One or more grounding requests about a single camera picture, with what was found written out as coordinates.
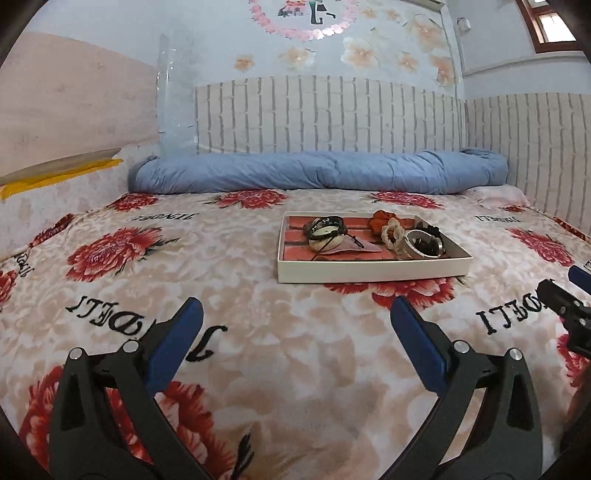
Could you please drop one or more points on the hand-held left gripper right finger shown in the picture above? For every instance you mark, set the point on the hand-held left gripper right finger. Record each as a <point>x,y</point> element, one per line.
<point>418,341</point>

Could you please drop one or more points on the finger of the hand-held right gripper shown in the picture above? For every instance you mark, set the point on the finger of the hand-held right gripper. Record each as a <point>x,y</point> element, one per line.
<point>579,279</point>
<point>561,300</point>

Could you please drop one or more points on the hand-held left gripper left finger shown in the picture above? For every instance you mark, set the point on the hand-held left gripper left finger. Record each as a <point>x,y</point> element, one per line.
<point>178,337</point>

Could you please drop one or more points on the white tray with brick print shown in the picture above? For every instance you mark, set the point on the white tray with brick print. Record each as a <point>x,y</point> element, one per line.
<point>369,270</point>

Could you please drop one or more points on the silver bangle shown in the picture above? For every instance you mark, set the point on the silver bangle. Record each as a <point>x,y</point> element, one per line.
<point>420,244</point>

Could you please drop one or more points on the pink felt triangle hair clip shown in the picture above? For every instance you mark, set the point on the pink felt triangle hair clip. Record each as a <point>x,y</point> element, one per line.
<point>355,249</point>

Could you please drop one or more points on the cream flower scrunchie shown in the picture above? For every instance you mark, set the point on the cream flower scrunchie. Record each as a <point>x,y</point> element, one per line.
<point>392,230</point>

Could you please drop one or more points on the black claw hair clip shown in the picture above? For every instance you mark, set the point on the black claw hair clip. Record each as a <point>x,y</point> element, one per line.
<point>429,227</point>

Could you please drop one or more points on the cream plush hair clip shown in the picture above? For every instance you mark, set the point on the cream plush hair clip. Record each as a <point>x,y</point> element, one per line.
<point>325,243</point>

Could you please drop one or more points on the floral printed blanket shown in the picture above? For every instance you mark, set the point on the floral printed blanket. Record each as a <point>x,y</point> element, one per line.
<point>277,323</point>

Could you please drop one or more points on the pink pillow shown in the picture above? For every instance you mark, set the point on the pink pillow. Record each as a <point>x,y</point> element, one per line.
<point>503,196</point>

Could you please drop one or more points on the red-orange scrunchie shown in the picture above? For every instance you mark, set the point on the red-orange scrunchie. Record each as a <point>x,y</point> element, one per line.
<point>381,219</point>

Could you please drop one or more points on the white brick-pattern side panel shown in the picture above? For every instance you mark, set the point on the white brick-pattern side panel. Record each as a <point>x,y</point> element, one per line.
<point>540,147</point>

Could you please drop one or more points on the rolled blue duvet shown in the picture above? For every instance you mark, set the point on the rolled blue duvet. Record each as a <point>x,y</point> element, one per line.
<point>314,170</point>

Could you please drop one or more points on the board with yellow tape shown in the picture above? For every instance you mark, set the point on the board with yellow tape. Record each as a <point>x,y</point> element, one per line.
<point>55,175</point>

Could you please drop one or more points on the clear plastic sheet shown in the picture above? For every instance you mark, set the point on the clear plastic sheet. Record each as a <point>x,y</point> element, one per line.
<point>175,101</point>

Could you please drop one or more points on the white brick-pattern headboard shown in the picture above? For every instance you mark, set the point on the white brick-pattern headboard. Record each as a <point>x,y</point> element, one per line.
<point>323,115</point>

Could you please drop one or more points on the wooden frame window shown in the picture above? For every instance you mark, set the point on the wooden frame window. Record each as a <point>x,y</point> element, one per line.
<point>549,25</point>

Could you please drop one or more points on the pink floral wall decal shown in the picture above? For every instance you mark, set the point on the pink floral wall decal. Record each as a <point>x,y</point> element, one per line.
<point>304,21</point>

